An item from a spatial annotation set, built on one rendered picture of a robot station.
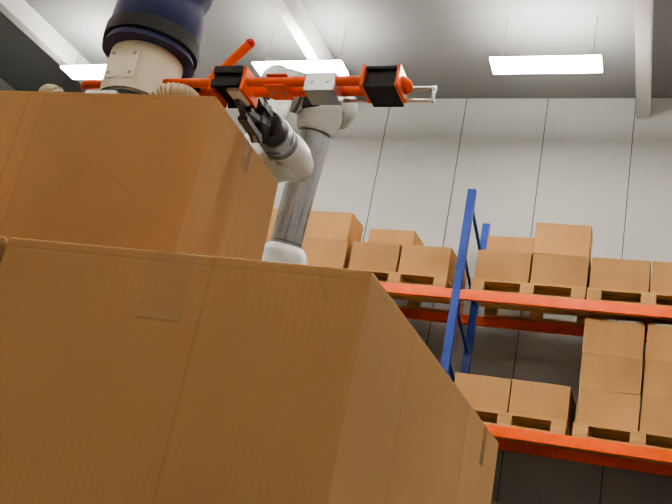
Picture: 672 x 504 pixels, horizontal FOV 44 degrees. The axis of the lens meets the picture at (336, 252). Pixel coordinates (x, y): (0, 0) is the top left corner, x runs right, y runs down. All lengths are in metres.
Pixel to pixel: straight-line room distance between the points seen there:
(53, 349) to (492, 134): 10.68
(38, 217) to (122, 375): 0.96
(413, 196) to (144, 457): 10.50
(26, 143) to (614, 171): 9.59
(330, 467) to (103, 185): 1.08
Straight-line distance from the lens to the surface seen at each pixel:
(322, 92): 1.77
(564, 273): 9.06
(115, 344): 0.80
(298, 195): 2.57
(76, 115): 1.79
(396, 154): 11.55
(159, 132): 1.67
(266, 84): 1.82
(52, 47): 12.78
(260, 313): 0.74
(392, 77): 1.72
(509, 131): 11.35
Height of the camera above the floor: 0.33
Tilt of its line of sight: 18 degrees up
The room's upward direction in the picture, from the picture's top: 12 degrees clockwise
